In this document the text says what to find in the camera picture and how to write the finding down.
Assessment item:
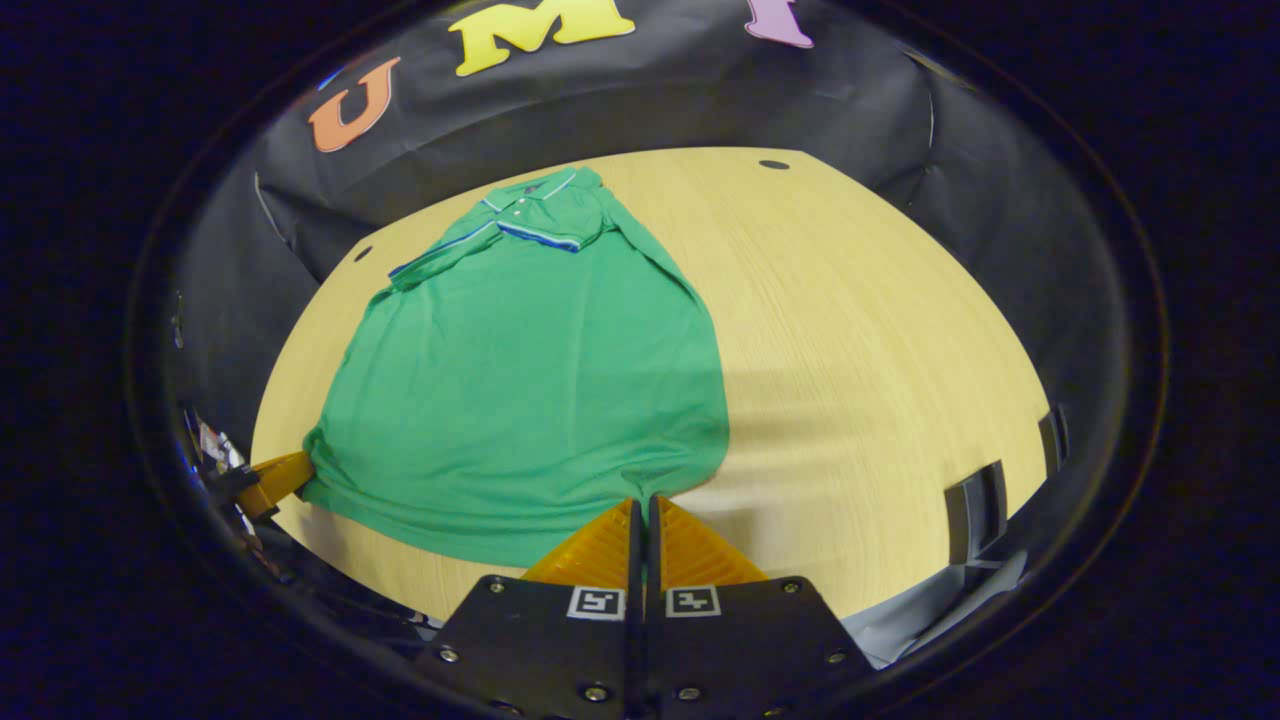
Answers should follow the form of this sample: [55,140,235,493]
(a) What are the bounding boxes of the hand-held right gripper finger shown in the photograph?
[415,497,642,720]
[646,494,876,720]

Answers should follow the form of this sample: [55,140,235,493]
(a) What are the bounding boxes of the green T-shirt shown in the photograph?
[300,166,731,569]

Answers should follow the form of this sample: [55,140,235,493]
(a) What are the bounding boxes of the person's grey top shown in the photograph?
[840,548,1031,669]

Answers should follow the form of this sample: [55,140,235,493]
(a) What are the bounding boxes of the black backdrop cloth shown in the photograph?
[160,0,1136,561]

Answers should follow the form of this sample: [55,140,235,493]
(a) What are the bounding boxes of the dark grey bracket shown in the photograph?
[944,460,1009,567]
[1037,404,1070,473]

